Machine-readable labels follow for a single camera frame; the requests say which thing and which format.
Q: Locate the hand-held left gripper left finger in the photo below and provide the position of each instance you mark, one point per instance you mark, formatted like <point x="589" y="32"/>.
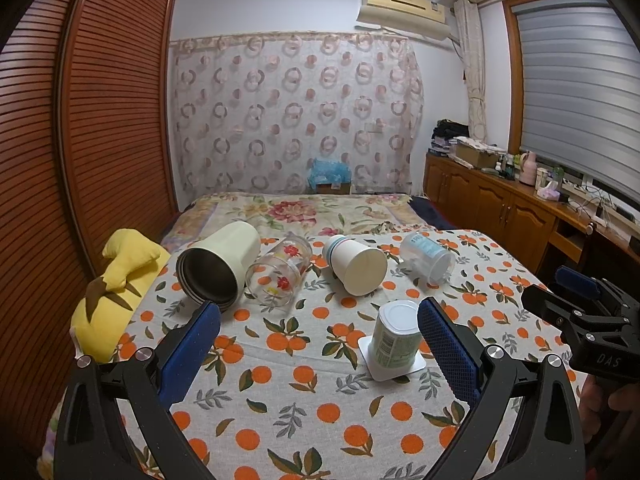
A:
<point x="191" y="351"/>

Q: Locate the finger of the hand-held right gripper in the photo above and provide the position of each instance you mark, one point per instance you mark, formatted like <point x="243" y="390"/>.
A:
<point x="575" y="280"/>
<point x="546" y="305"/>

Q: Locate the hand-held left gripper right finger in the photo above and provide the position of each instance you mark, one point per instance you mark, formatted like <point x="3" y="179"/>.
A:
<point x="446" y="355"/>

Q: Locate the green yogurt cup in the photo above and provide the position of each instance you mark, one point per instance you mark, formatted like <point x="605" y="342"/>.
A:
<point x="395" y="336"/>

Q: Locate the cream steel tumbler cup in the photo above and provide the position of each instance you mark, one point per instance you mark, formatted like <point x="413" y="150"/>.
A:
<point x="216" y="265"/>

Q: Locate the clear plastic cup blue label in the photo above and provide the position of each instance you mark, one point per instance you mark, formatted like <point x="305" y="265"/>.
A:
<point x="429" y="256"/>

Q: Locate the floral print glass cup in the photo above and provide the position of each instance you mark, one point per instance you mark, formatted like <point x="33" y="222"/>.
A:
<point x="278" y="272"/>

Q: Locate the white striped paper cup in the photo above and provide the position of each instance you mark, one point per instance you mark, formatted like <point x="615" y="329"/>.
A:
<point x="357" y="266"/>

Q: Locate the person's right hand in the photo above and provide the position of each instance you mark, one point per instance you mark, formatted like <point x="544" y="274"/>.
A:
<point x="593" y="407"/>

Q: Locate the white power strip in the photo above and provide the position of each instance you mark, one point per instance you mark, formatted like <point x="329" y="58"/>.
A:
<point x="582" y="190"/>

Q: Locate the pink tissue box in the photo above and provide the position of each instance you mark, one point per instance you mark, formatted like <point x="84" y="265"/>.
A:
<point x="548" y="192"/>

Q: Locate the yellow plush toy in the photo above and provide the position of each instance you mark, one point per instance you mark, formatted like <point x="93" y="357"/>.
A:
<point x="124" y="272"/>

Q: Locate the brown wooden cabinet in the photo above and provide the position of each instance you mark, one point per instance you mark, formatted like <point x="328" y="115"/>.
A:
<point x="495" y="210"/>

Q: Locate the pink thermos jug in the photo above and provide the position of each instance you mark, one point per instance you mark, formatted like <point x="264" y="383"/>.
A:
<point x="527" y="169"/>

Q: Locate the orange fruit print blanket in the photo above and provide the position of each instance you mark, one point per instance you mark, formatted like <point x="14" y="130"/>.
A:
<point x="310" y="400"/>

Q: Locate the dark blue cloth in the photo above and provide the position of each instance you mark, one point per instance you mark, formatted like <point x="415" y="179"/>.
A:
<point x="429" y="214"/>

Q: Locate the cardboard box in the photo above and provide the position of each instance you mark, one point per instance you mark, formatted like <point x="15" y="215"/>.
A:
<point x="475" y="154"/>

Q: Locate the floral bed sheet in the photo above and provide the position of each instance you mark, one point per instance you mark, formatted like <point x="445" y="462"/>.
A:
<point x="280" y="212"/>

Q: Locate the stack of folded clothes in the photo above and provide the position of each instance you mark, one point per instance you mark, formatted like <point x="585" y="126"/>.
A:
<point x="446" y="135"/>

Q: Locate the grey window blind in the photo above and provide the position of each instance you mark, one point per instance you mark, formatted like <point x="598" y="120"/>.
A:
<point x="575" y="80"/>

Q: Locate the blue plastic bag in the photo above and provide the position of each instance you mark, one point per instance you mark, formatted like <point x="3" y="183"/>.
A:
<point x="327" y="170"/>

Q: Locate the beige patterned window curtain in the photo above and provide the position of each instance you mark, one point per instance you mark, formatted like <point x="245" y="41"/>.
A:
<point x="475" y="75"/>

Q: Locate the brown slatted wooden wardrobe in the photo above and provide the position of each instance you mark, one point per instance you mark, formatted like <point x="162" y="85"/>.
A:
<point x="95" y="125"/>

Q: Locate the cream wall air conditioner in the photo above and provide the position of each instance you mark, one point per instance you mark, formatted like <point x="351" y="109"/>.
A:
<point x="402" y="7"/>

